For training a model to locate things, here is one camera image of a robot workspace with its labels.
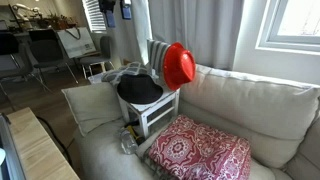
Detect white window blinds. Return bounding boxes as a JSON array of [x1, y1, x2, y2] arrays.
[[81, 0, 108, 34]]

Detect sheer white curtain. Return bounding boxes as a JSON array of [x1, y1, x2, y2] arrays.
[[130, 0, 154, 66]]

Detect loose beige cushion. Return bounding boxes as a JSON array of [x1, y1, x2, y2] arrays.
[[61, 81, 125, 138]]

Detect blue hanging item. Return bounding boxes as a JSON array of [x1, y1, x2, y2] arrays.
[[119, 0, 133, 21], [98, 0, 117, 29]]

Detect black hat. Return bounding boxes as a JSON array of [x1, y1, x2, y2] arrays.
[[116, 73, 165, 105]]

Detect aluminium frame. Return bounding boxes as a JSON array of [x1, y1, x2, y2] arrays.
[[0, 112, 27, 180]]

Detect black office chair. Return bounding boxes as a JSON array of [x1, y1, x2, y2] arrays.
[[27, 28, 80, 92], [0, 31, 35, 112]]

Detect white tote bag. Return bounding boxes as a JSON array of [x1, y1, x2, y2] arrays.
[[55, 26, 98, 60]]

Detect black floor cable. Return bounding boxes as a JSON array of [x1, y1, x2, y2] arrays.
[[35, 115, 74, 167]]

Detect grey office chair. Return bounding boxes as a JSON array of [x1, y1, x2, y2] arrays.
[[78, 35, 116, 80]]

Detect light wooden table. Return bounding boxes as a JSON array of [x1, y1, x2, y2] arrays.
[[5, 106, 81, 180]]

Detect grey striped cloth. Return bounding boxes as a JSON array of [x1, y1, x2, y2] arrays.
[[146, 39, 172, 81]]

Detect potted plant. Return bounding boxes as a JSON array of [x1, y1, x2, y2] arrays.
[[45, 12, 78, 31]]

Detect orange red hat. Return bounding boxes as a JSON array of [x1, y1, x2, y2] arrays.
[[162, 41, 197, 92]]

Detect red patterned blanket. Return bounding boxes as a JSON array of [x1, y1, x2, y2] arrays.
[[142, 114, 253, 180]]

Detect grey white patterned pillow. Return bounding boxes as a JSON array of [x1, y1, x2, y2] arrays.
[[101, 61, 158, 88]]

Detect beige sofa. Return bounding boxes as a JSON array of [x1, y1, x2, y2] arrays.
[[61, 63, 320, 180]]

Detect clear plastic bottle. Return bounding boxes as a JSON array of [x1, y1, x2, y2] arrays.
[[118, 127, 140, 156]]

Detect white framed window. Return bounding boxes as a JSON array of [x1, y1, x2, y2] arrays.
[[255, 0, 320, 53]]

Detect grey white curtain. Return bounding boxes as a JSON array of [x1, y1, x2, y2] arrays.
[[147, 0, 245, 72]]

